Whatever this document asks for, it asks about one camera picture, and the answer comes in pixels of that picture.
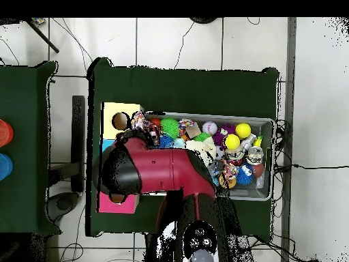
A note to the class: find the black round base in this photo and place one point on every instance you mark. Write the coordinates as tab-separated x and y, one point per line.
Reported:
203	20

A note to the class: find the blue cup stack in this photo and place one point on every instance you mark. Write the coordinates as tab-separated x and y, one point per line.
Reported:
5	167

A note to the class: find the crushed silver drink can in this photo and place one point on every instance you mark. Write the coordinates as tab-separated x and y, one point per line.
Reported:
255	155

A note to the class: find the yellow tennis ball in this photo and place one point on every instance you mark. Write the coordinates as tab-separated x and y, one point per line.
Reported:
231	142

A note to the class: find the black rod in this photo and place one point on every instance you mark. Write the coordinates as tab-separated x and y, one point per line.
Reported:
43	36

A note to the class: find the purple spiky monster toy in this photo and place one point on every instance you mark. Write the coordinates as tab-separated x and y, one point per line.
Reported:
218	136

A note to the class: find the green cloth on side table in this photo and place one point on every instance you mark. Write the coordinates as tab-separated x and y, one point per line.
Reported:
24	109

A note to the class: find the tiger plush toy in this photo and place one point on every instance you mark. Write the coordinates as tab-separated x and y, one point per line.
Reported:
155	137

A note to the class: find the orange cup stack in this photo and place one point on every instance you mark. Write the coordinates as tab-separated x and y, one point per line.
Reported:
5	133

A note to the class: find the white baseball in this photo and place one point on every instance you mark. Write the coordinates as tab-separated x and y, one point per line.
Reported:
209	128

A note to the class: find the cream waffle cloth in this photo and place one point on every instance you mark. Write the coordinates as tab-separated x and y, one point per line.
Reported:
203	146

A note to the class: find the green spiky rubber ball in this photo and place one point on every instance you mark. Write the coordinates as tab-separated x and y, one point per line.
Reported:
169	127

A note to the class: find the plain yellow ball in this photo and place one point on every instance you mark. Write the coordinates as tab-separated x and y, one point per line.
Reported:
243	131

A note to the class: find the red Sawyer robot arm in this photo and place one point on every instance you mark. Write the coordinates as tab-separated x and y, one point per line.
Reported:
163	169

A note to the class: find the wooden box with three holes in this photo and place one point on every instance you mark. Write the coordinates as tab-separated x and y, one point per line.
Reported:
120	107

